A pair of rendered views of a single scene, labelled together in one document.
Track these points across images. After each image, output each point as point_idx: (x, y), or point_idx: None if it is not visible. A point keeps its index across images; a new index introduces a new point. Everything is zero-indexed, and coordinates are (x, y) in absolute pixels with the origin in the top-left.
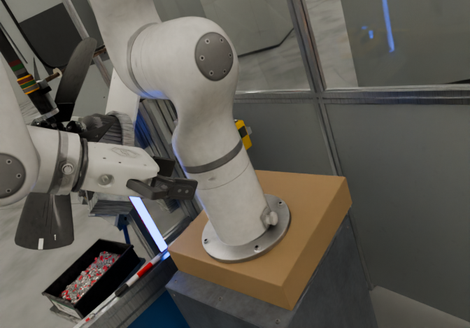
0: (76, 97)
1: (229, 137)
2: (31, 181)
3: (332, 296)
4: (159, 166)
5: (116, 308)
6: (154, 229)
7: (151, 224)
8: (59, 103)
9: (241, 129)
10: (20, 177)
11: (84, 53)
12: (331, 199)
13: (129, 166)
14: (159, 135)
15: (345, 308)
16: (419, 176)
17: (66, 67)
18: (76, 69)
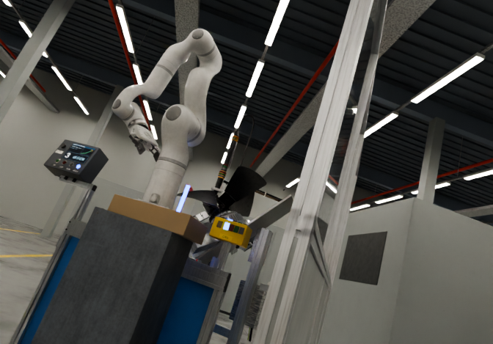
0: (238, 199)
1: (169, 152)
2: (118, 109)
3: (123, 245)
4: (156, 155)
5: None
6: None
7: None
8: (227, 192)
9: (240, 227)
10: (117, 106)
11: (252, 180)
12: (170, 209)
13: (138, 130)
14: (258, 254)
15: (122, 271)
16: None
17: (234, 174)
18: (243, 183)
